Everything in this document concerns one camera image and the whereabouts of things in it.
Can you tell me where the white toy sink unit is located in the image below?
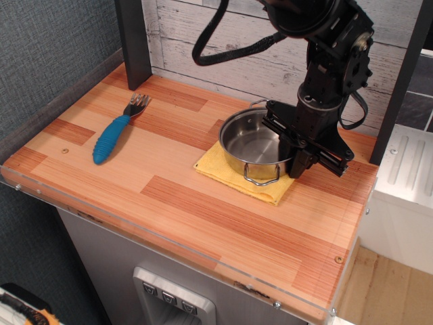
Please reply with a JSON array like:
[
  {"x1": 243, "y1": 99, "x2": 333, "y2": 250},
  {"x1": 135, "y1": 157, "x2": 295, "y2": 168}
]
[{"x1": 357, "y1": 49, "x2": 433, "y2": 275}]

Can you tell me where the dark grey post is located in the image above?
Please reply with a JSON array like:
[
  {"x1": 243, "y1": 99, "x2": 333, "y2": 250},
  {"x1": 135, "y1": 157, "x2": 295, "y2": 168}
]
[
  {"x1": 369, "y1": 0, "x2": 432, "y2": 166},
  {"x1": 115, "y1": 0, "x2": 152, "y2": 90}
]

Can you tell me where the clear acrylic edge guard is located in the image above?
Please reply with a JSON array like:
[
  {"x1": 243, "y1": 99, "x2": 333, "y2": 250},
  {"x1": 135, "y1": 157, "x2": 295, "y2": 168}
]
[{"x1": 3, "y1": 159, "x2": 378, "y2": 324}]

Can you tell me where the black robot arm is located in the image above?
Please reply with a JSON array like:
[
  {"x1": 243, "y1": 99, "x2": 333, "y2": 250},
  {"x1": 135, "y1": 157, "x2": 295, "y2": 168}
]
[{"x1": 263, "y1": 1, "x2": 374, "y2": 179}]

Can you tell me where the orange and black object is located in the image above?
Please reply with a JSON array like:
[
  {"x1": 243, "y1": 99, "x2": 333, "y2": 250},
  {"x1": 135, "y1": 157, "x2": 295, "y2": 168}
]
[{"x1": 1, "y1": 293, "x2": 60, "y2": 324}]

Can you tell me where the blue handled metal fork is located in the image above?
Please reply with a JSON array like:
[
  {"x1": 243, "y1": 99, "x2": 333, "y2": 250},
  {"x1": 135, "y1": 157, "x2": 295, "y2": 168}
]
[{"x1": 92, "y1": 93, "x2": 150, "y2": 165}]

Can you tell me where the yellow rag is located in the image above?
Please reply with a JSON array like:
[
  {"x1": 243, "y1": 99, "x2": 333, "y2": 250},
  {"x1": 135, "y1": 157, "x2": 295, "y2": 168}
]
[{"x1": 194, "y1": 142, "x2": 294, "y2": 206}]

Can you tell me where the black braided cable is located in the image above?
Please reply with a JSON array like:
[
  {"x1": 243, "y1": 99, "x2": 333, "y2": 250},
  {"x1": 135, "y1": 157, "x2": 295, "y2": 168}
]
[{"x1": 191, "y1": 0, "x2": 288, "y2": 67}]

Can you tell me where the silver dispenser panel with buttons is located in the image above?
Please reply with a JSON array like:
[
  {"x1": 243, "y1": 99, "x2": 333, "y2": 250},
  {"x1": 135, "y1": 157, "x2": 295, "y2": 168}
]
[{"x1": 133, "y1": 267, "x2": 217, "y2": 324}]

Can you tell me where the silver steel pan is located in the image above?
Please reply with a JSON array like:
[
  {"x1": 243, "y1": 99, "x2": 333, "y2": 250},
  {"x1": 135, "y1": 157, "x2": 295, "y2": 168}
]
[{"x1": 219, "y1": 99, "x2": 292, "y2": 186}]

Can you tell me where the dark grey left post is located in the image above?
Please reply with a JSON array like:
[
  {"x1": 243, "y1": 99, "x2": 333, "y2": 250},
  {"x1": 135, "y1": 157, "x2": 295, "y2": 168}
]
[{"x1": 115, "y1": 0, "x2": 152, "y2": 90}]

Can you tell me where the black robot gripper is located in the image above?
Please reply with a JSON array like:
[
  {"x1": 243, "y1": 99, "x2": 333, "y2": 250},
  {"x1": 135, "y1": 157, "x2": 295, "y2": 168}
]
[{"x1": 263, "y1": 100, "x2": 355, "y2": 178}]

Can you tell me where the dark grey right post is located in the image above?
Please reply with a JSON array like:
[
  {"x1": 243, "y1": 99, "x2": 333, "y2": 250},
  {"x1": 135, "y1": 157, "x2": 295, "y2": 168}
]
[{"x1": 369, "y1": 0, "x2": 432, "y2": 166}]

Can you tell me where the grey toy fridge cabinet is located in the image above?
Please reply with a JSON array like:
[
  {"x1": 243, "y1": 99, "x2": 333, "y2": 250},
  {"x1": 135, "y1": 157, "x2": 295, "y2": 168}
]
[{"x1": 55, "y1": 207, "x2": 305, "y2": 325}]

